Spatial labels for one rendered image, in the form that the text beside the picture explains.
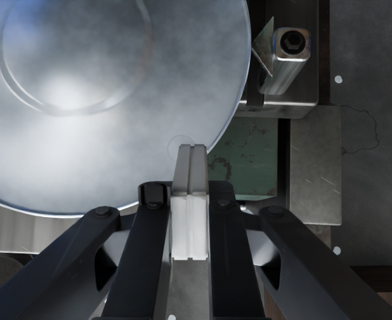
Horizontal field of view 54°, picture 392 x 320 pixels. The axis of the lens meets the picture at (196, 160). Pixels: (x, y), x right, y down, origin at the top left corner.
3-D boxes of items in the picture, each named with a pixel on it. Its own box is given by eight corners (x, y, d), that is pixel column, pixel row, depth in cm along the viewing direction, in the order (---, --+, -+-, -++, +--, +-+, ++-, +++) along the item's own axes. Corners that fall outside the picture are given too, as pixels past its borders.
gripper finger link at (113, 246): (169, 270, 14) (86, 269, 14) (177, 209, 19) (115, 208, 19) (168, 232, 13) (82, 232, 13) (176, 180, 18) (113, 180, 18)
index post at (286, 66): (286, 95, 39) (314, 57, 30) (256, 94, 39) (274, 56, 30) (286, 68, 39) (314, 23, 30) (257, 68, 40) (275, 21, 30)
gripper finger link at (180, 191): (189, 261, 16) (171, 261, 16) (192, 193, 22) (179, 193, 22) (189, 193, 15) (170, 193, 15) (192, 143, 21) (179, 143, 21)
